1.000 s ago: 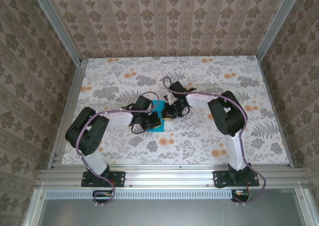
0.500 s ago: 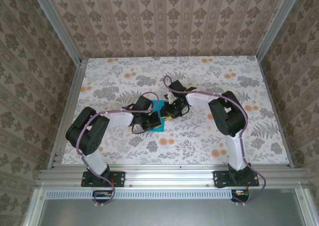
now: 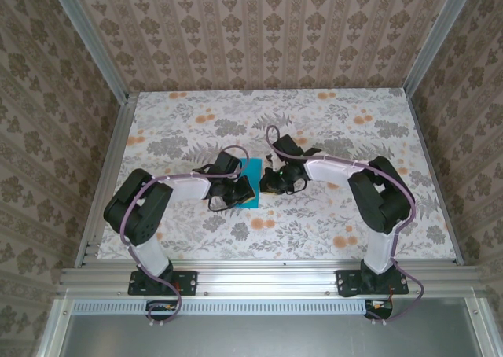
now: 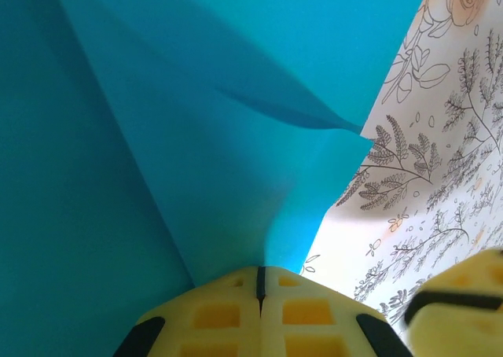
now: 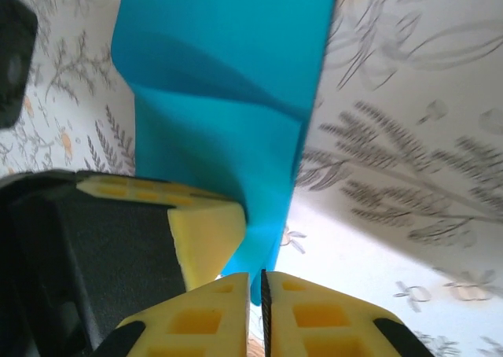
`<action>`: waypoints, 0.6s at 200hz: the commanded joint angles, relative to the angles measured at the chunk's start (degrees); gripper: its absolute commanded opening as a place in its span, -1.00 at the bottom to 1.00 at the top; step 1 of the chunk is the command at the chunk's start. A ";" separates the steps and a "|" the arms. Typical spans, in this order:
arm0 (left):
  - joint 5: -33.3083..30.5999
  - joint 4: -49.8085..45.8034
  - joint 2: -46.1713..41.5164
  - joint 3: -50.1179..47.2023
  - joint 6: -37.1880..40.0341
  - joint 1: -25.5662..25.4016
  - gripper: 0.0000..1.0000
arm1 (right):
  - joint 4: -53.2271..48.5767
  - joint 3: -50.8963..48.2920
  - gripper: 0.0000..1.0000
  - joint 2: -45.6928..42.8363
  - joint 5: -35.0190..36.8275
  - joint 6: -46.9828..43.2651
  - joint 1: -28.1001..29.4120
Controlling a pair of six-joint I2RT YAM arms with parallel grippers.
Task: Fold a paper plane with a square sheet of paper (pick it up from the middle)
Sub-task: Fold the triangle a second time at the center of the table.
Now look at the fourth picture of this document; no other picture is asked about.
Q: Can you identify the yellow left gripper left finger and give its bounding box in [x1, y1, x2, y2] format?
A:
[112, 266, 262, 357]

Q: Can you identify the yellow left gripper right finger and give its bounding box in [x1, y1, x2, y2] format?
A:
[259, 265, 414, 357]

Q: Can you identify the blue square paper sheet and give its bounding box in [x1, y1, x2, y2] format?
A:
[0, 0, 431, 357]

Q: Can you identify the floral patterned table cover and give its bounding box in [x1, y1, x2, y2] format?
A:
[300, 0, 503, 357]

